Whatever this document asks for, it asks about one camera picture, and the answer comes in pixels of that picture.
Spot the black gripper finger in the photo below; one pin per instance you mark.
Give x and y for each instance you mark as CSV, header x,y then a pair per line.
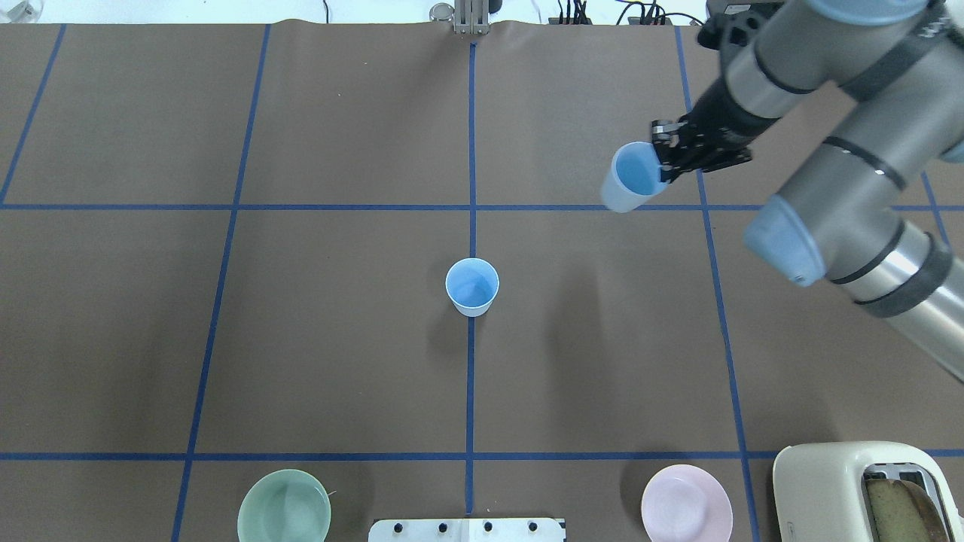
x,y
671,145

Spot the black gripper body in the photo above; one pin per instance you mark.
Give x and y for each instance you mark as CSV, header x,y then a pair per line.
x,y
715,120

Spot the light blue plastic cup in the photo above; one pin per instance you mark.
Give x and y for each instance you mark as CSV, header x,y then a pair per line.
x,y
471,286

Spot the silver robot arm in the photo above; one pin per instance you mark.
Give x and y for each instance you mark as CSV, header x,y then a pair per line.
x,y
901,63

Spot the small metal cylinder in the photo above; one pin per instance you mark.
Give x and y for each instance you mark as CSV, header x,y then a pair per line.
x,y
442,12

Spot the pink bowl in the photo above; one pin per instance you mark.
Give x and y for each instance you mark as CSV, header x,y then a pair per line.
x,y
686,503

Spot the cream toaster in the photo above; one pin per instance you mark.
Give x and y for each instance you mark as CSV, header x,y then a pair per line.
x,y
822,491

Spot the toast slice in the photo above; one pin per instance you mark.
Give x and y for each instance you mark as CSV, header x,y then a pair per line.
x,y
902,511

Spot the green bowl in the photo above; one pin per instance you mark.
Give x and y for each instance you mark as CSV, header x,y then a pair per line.
x,y
285,505

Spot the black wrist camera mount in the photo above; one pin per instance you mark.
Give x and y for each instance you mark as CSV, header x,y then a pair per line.
x,y
732,25

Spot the aluminium frame post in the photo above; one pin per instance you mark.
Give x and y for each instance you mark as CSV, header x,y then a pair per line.
x,y
471,17

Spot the white camera pole base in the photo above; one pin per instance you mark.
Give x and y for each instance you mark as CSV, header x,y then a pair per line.
x,y
469,529

